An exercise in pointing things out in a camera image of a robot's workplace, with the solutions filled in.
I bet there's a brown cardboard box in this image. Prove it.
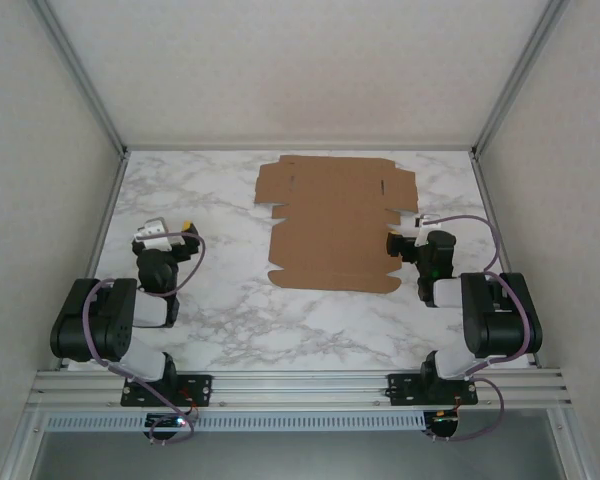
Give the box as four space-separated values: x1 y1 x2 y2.
253 154 419 295

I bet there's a thin grey table edge strip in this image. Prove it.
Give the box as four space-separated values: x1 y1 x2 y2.
123 143 477 153

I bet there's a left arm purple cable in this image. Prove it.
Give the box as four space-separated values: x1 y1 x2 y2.
82 230 207 445

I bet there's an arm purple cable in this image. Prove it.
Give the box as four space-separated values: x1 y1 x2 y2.
82 230 207 445
418 213 542 444

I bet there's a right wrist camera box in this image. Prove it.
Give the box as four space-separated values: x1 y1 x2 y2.
413 213 434 247

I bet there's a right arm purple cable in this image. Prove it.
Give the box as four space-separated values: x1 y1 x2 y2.
418 213 542 444

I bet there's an aluminium table side rail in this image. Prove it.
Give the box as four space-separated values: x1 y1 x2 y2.
469 152 540 369
54 149 132 372

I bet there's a wide aluminium base rail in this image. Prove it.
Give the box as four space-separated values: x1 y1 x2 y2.
27 368 574 412

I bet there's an aluminium frame post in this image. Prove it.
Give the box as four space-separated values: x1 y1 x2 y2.
469 0 572 157
28 0 129 156

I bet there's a grey slotted cable duct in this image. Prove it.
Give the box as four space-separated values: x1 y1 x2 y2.
47 412 426 433

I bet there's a short aluminium frame leg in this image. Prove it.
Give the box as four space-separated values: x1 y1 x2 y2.
0 407 49 480
547 407 600 480

